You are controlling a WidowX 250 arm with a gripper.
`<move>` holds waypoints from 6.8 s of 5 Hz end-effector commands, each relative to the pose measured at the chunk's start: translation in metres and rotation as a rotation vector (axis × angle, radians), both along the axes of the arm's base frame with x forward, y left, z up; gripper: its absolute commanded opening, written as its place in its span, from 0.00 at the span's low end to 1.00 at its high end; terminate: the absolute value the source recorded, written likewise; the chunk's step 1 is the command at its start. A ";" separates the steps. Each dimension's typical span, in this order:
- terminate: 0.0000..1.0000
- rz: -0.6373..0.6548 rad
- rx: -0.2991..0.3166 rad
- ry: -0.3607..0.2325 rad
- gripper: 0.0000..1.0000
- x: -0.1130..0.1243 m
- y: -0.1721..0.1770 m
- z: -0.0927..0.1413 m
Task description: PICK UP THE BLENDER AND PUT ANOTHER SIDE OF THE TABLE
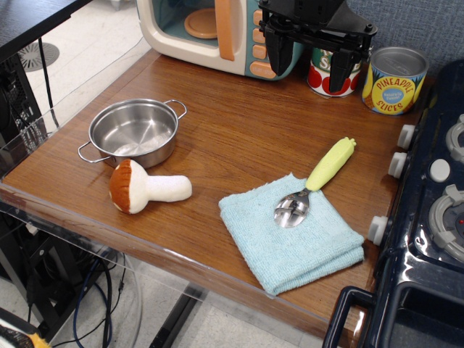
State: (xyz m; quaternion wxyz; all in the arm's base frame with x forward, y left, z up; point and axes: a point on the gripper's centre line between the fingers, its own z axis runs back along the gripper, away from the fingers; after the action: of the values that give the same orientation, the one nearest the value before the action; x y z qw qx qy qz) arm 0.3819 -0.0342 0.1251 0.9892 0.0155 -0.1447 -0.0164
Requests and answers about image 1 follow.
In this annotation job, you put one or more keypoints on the toy microwave cream and teal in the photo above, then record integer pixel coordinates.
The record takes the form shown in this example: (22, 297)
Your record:
(222, 35)

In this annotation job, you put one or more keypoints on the dark blue toy stove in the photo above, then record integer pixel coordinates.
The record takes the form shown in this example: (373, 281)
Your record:
(417, 300)

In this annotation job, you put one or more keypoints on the light blue folded cloth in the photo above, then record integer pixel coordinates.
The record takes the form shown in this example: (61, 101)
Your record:
(282, 259)

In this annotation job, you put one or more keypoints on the plush brown white mushroom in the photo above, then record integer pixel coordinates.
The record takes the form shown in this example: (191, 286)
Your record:
(131, 188)

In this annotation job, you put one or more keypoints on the tomato sauce can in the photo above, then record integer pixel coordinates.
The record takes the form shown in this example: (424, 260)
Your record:
(318, 77)

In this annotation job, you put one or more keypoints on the spoon with yellow corn handle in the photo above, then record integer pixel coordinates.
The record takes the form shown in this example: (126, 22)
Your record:
(294, 208)

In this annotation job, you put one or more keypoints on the stainless steel pot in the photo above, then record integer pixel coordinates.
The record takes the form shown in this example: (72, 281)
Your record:
(143, 130)

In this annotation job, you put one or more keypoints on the black desk at left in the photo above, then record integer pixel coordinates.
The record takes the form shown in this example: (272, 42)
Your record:
(23, 22)

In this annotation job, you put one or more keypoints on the pineapple slices can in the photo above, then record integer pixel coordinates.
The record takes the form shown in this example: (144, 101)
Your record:
(394, 80)

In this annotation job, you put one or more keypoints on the yellow object at corner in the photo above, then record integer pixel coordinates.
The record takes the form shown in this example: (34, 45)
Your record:
(16, 338)

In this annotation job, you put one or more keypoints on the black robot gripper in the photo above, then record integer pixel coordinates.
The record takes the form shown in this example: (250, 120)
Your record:
(329, 25)

